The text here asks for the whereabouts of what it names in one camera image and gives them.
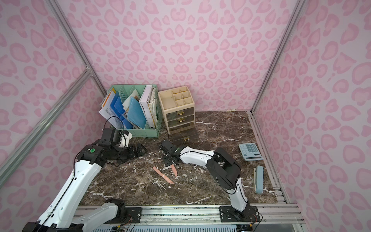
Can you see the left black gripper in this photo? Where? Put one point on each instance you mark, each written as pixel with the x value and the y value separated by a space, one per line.
pixel 131 151

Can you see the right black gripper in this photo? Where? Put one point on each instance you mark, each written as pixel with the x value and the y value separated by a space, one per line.
pixel 168 156

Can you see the pink fruit knife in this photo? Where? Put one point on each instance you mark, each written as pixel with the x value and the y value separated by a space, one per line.
pixel 174 170
pixel 162 175

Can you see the beige three-drawer organizer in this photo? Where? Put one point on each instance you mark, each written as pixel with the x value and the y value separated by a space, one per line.
pixel 178 108

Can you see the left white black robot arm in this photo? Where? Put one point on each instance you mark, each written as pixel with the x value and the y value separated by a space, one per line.
pixel 86 165

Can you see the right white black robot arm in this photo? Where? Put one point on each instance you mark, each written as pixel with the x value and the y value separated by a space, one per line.
pixel 224 169

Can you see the blue folders in organizer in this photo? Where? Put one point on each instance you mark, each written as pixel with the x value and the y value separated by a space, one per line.
pixel 129 112

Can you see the green file organizer box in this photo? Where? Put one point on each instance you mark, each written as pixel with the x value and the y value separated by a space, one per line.
pixel 125 91

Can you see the grey blue calculator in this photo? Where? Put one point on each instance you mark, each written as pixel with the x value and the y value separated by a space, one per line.
pixel 250 152

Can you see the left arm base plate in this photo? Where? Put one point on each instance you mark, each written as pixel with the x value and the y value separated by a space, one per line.
pixel 128 215

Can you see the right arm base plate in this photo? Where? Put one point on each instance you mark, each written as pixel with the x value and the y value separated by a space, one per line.
pixel 249 214

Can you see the aluminium front rail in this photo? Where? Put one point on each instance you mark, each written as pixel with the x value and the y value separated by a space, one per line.
pixel 179 216

